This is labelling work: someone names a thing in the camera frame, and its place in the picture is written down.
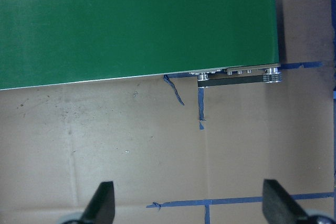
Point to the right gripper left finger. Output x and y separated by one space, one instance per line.
101 208

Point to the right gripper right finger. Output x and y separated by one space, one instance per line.
279 207

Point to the green conveyor belt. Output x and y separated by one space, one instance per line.
47 42

